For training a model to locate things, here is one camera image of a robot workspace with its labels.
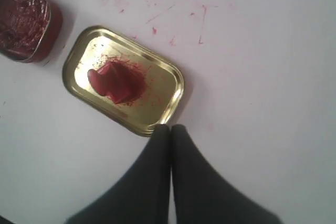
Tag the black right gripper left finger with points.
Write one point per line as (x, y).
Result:
(142, 194)

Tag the gold tin lid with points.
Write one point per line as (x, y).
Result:
(97, 45)

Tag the red ink tin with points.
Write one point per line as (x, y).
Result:
(29, 29)

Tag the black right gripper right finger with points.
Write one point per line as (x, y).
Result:
(201, 194)

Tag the red stamp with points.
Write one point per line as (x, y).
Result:
(118, 80)

